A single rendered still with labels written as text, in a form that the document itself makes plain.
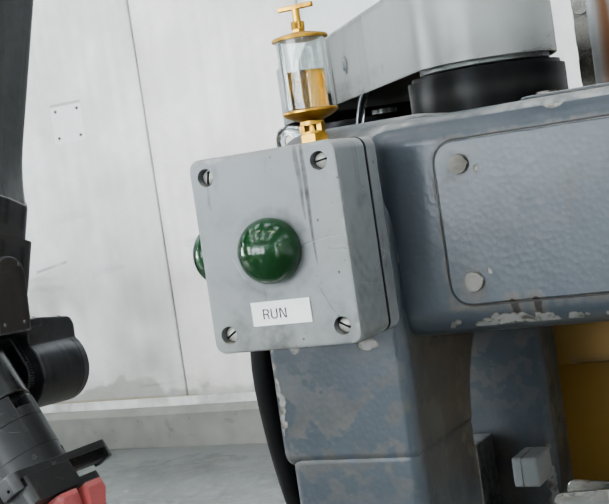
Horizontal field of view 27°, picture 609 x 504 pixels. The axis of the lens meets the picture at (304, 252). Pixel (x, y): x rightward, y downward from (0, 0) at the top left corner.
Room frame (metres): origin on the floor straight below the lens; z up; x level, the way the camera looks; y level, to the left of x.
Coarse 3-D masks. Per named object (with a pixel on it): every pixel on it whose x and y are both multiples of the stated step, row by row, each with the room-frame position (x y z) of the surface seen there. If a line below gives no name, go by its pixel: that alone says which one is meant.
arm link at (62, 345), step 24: (0, 264) 0.89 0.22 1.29; (0, 288) 0.89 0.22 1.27; (24, 288) 0.91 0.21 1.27; (0, 312) 0.89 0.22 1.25; (24, 312) 0.91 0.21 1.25; (24, 336) 0.95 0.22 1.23; (48, 336) 0.97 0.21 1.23; (72, 336) 0.99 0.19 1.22; (48, 360) 0.95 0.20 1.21; (72, 360) 0.97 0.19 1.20; (48, 384) 0.94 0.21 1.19; (72, 384) 0.97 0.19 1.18
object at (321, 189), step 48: (336, 144) 0.55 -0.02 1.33; (240, 192) 0.57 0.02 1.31; (288, 192) 0.55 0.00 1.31; (336, 192) 0.54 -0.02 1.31; (336, 240) 0.55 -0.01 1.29; (384, 240) 0.58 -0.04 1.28; (240, 288) 0.57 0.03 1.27; (288, 288) 0.56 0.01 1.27; (336, 288) 0.55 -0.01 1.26; (240, 336) 0.57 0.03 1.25; (288, 336) 0.56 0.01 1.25; (336, 336) 0.55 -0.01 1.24
